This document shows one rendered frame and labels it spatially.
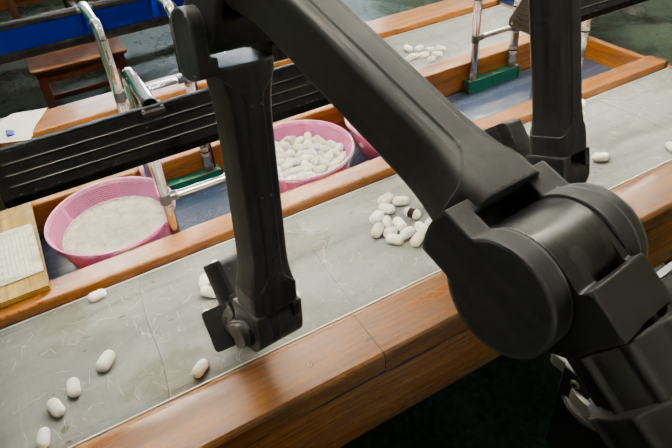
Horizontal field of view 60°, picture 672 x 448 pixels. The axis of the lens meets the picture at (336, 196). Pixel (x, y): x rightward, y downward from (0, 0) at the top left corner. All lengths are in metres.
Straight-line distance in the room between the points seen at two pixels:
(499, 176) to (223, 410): 0.62
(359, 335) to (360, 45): 0.60
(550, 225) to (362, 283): 0.73
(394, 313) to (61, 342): 0.56
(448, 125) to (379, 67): 0.07
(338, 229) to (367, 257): 0.10
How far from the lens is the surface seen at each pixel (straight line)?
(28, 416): 1.05
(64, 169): 0.89
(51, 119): 1.78
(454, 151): 0.39
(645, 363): 0.35
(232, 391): 0.92
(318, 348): 0.94
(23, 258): 1.27
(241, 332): 0.75
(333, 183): 1.26
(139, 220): 1.32
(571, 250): 0.35
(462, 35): 2.05
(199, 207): 1.41
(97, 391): 1.02
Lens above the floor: 1.50
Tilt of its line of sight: 37 degrees down
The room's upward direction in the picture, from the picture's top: 5 degrees counter-clockwise
